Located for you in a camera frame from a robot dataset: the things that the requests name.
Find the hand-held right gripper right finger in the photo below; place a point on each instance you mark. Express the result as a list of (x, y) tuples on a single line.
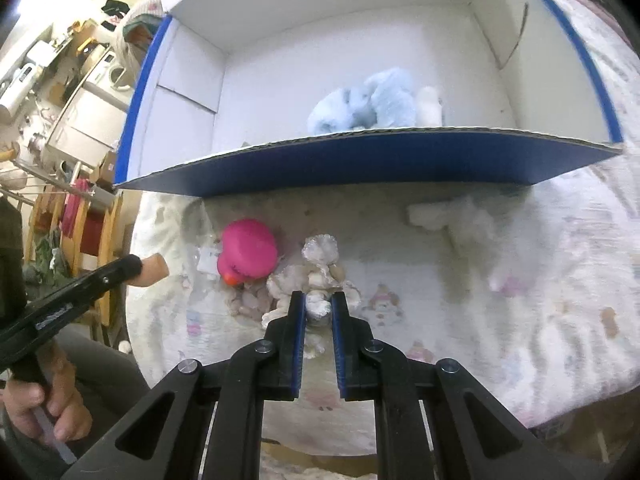
[(338, 340)]

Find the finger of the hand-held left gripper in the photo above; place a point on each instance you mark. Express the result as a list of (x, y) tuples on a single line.
[(122, 269)]

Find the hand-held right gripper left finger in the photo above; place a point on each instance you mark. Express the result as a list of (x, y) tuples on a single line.
[(299, 340)]

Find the white ruffled soft toy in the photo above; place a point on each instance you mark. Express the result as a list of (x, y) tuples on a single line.
[(311, 280)]

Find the blue and white cardboard box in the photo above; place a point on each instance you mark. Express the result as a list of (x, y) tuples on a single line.
[(350, 60)]

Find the person's left hand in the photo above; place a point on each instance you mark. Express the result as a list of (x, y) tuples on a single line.
[(55, 400)]

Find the tan rounded piece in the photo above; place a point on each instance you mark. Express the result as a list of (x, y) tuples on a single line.
[(152, 270)]

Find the wooden rack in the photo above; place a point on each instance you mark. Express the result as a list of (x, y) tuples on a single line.
[(107, 240)]

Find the red cloth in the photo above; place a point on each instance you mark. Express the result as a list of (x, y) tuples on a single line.
[(82, 222)]

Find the person's dark clothing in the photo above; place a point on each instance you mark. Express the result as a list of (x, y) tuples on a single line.
[(11, 255)]

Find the person's grey trousers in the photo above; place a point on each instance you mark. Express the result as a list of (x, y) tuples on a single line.
[(100, 380)]

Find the small clear plastic packet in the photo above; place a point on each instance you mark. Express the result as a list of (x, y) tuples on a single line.
[(207, 260)]

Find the pink rubber duck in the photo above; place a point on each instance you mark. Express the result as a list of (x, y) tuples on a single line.
[(249, 252)]

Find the white cabinet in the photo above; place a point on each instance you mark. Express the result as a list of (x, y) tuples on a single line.
[(87, 117)]

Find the white fluffy plush toy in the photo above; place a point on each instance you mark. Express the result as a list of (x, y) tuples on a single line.
[(460, 222)]

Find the printed blanket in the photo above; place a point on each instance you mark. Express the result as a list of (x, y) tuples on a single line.
[(525, 270)]

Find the white kitchen appliance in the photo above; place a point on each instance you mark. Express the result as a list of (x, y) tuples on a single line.
[(19, 87)]

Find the light blue plush toy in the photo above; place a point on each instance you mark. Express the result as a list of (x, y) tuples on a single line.
[(367, 105)]

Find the small white plush toy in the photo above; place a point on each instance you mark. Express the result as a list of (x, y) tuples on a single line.
[(430, 105)]

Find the black cloth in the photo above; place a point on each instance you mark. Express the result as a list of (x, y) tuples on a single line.
[(114, 10)]

